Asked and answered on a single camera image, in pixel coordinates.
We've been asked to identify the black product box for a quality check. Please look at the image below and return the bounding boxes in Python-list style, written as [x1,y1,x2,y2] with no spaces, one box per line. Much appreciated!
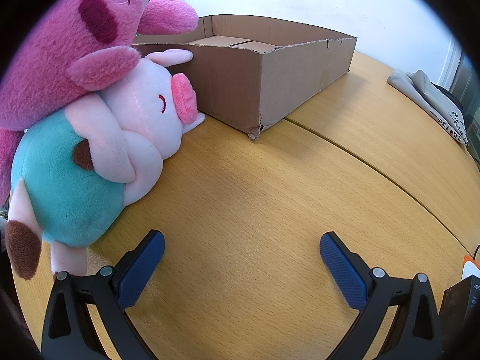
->
[439,273,480,346]

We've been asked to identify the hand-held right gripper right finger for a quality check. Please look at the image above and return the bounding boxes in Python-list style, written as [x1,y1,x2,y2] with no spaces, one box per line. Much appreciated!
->
[319,232,443,360]

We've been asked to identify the wooden desktop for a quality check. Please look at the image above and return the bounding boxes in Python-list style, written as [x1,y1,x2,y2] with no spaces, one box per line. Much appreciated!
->
[11,50,480,360]

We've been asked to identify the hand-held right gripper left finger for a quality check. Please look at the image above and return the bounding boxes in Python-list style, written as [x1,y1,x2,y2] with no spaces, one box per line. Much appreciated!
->
[41,229,166,360]

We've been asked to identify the brown cardboard box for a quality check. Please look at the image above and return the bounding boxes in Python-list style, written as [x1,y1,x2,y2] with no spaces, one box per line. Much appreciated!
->
[129,15,358,142]

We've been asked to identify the pink and teal pig plush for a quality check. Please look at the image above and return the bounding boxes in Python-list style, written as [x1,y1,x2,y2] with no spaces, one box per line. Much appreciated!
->
[5,49,207,280]

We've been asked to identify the white and orange power bank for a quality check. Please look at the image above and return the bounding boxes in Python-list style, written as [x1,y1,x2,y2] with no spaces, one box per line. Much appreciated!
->
[459,254,480,280]

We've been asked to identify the magenta plush bear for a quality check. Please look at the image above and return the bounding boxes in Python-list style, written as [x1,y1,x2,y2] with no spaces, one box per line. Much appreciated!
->
[0,0,200,204]

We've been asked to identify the grey cloth bag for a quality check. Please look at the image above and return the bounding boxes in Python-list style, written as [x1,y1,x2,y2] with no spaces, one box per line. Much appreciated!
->
[387,68,472,147]

